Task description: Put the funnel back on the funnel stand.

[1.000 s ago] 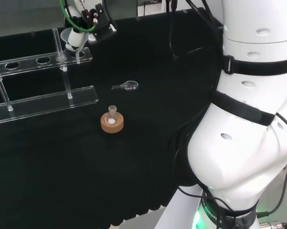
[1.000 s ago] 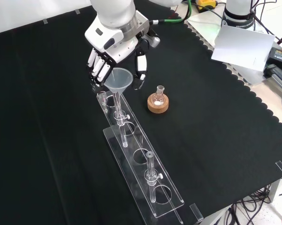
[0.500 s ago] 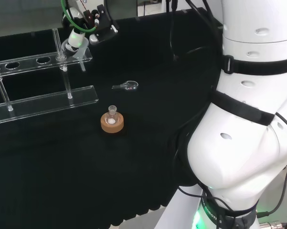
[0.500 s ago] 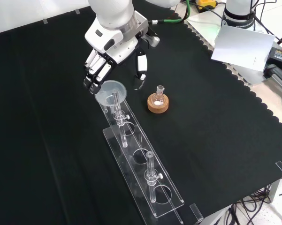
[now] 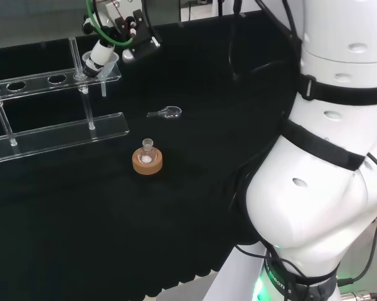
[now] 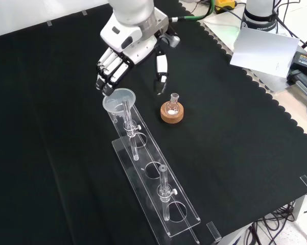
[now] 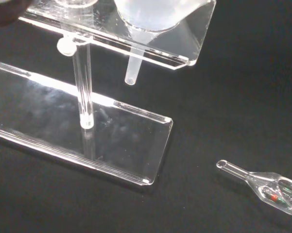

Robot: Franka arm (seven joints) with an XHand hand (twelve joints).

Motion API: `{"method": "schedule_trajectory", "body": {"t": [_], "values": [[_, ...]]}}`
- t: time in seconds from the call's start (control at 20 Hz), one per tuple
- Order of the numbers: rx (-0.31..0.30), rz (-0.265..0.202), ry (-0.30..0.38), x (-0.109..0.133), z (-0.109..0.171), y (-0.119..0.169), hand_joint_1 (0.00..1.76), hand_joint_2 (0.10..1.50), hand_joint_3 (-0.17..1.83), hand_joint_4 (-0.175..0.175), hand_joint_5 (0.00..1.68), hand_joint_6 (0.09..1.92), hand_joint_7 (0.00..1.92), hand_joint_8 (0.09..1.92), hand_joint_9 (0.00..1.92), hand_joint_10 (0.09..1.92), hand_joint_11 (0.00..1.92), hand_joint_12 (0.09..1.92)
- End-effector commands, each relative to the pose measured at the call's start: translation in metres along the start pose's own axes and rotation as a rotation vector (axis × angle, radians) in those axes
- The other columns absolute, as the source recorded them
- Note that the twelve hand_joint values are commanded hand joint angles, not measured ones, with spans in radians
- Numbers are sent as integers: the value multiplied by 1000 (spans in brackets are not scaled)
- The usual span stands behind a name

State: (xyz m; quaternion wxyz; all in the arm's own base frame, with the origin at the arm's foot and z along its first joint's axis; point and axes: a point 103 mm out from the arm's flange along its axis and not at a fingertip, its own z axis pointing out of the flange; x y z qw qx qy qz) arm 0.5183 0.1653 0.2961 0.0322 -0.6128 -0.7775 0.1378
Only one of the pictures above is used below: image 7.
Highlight clear acrylic funnel stand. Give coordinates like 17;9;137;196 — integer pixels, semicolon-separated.
0;0;217;193

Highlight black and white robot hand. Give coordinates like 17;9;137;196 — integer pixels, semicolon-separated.
0;0;36;27

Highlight black cloth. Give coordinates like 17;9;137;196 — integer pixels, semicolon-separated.
0;0;292;233

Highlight clear glass weighing funnel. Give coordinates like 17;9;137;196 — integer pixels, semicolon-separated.
216;159;292;216

